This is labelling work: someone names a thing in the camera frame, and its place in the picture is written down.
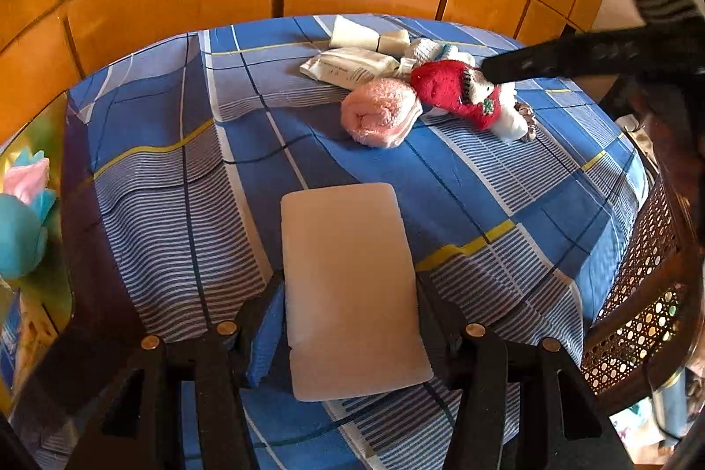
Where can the pink plush toy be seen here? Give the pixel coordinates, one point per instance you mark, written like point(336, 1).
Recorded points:
point(27, 178)

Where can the wooden wardrobe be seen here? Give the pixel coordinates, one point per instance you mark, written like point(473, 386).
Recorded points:
point(165, 7)

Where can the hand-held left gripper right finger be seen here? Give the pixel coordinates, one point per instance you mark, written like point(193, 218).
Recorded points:
point(440, 332)

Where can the long white tissue packet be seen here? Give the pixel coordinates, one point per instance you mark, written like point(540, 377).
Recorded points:
point(347, 65)

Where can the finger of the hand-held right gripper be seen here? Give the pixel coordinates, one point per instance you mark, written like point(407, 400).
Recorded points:
point(562, 54)

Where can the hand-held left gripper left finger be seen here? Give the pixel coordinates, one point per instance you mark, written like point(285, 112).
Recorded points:
point(264, 338)

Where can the plain white sock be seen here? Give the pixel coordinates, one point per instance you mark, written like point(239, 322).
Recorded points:
point(509, 123)

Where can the blue plush toy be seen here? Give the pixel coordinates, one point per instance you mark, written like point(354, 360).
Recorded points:
point(19, 239)

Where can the pink towel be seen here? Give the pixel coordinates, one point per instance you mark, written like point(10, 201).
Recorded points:
point(377, 112)

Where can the small white packet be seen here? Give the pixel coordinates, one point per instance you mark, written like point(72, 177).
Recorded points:
point(394, 41)

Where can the white towel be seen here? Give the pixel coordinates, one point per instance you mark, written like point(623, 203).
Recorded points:
point(347, 283)

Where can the red plush toy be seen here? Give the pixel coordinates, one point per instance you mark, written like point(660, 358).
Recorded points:
point(446, 87)

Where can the white sock with blue stripe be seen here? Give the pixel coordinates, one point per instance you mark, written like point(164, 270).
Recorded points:
point(432, 50)

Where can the patterned hair scrunchie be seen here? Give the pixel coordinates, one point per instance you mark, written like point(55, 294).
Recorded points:
point(529, 120)

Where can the blue plaid bedsheet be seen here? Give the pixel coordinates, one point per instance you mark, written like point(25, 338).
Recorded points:
point(165, 205)

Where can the wicker chair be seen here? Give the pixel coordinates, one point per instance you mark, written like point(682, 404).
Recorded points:
point(644, 283)

